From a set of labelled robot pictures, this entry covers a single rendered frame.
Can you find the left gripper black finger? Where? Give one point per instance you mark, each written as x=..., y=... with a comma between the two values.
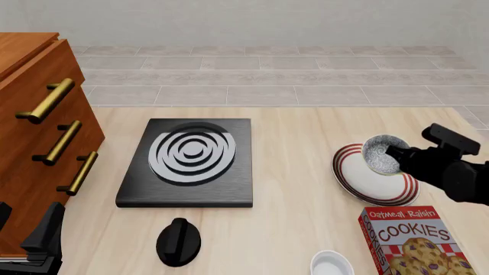
x=4, y=215
x=46, y=232

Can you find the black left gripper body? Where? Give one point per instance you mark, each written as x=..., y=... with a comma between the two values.
x=34, y=265

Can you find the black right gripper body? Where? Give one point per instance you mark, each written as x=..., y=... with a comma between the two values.
x=424, y=164

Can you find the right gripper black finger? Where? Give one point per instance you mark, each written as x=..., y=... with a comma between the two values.
x=398, y=153

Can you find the black speckled bowl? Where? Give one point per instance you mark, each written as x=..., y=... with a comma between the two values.
x=376, y=159

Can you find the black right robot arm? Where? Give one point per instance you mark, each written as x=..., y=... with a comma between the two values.
x=464, y=183

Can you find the white plate with red rings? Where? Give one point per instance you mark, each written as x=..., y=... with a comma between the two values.
x=366, y=183

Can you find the oatmeal raisin cookies box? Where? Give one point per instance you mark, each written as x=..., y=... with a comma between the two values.
x=410, y=232

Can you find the flat black stove plate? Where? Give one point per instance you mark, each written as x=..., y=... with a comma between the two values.
x=137, y=183

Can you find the small white ramekin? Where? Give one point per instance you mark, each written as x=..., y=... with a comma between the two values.
x=330, y=263

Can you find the round black stove knob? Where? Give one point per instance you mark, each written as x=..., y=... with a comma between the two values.
x=178, y=243

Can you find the wooden cabinet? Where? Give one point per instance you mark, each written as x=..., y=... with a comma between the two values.
x=23, y=43

